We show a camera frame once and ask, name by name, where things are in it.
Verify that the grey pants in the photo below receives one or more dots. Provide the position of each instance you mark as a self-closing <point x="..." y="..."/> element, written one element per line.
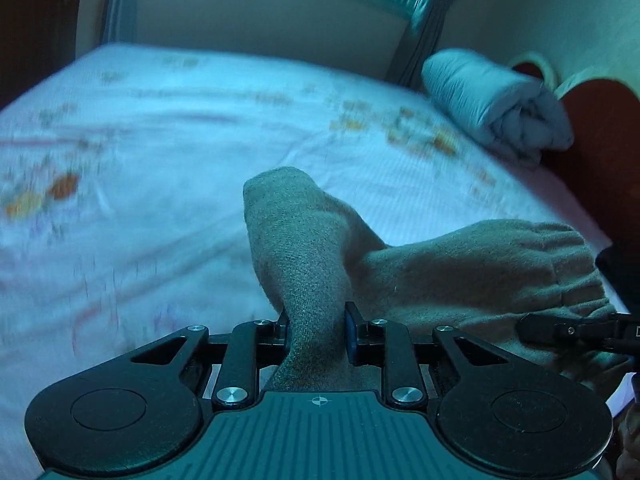
<point x="425" y="280"/>

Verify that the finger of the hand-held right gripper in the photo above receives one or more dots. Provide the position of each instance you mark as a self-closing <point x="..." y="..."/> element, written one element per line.
<point x="560" y="330"/>

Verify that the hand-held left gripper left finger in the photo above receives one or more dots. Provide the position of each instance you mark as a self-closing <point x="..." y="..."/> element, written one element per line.
<point x="283" y="332"/>

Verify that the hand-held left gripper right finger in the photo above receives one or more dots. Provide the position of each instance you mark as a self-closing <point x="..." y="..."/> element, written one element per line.
<point x="351" y="332"/>

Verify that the person's right hand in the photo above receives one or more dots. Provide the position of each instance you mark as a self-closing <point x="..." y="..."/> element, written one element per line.
<point x="631" y="445"/>

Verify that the red wooden headboard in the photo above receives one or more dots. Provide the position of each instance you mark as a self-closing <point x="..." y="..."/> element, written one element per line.
<point x="600" y="150"/>

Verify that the floral white bed sheet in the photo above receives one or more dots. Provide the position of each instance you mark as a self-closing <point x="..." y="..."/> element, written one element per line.
<point x="175" y="170"/>

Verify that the dark wooden wardrobe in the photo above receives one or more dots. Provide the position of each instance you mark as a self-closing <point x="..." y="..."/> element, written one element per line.
<point x="35" y="25"/>

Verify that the rolled light grey quilt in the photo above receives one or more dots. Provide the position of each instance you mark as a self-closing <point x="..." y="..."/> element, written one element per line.
<point x="492" y="100"/>

